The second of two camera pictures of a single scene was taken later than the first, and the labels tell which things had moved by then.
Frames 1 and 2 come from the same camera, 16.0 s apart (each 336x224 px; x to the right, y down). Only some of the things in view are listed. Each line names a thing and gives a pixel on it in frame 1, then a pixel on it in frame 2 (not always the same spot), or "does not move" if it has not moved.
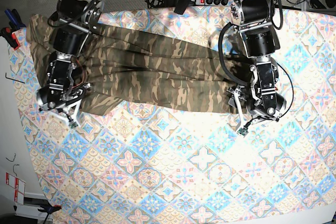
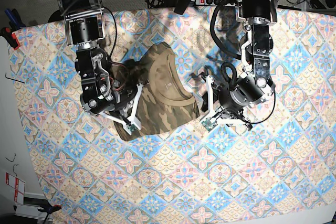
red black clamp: [15, 23] does not move
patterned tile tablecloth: [147, 162] does not move
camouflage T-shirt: [133, 69] → [166, 101]
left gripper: [70, 110] → [128, 119]
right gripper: [236, 100] → [222, 115]
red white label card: [19, 185] does not move
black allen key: [8, 78] does not move
